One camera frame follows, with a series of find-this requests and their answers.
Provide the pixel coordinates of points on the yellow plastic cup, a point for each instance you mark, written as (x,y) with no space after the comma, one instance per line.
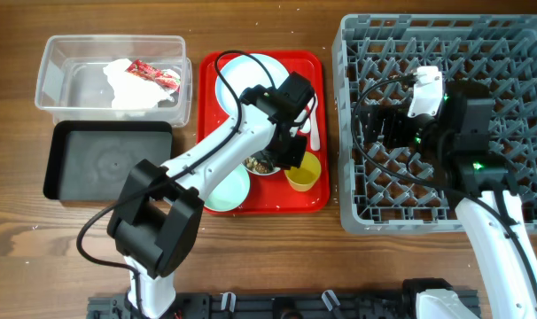
(303,178)

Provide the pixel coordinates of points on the food scraps and rice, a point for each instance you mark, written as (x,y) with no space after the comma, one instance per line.
(259,166)

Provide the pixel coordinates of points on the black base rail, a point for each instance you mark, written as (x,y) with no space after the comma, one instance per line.
(363,305)

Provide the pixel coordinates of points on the light blue plate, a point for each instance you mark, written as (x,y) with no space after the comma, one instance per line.
(242,73)

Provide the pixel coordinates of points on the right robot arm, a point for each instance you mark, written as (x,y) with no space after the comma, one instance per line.
(448,125)

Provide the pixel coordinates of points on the white plastic spoon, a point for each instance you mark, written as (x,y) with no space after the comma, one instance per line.
(304,117)

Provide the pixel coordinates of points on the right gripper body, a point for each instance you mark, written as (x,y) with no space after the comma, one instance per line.
(393,130)

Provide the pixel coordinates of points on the grey dishwasher rack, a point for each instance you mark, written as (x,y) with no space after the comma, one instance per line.
(370,51)

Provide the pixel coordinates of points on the white napkin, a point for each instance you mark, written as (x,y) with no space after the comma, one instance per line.
(132,92)

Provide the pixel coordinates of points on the clear plastic bin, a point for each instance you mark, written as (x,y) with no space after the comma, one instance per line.
(71,84)

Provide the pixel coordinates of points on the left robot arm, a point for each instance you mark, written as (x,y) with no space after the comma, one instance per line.
(155,222)

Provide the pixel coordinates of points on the red serving tray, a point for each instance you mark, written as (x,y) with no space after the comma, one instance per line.
(271,194)

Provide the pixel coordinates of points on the blue bowl with food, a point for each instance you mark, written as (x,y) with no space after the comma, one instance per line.
(264,156)

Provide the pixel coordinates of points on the empty mint green bowl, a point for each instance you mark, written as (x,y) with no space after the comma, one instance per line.
(231,192)

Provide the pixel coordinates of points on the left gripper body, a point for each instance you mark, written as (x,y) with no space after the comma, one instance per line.
(284,153)

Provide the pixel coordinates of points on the white plastic fork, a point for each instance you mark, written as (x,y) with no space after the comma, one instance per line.
(315,143)

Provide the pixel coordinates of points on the red snack wrapper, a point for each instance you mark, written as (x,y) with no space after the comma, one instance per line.
(167,78)

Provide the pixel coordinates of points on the black waste tray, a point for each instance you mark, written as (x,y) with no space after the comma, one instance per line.
(90,160)

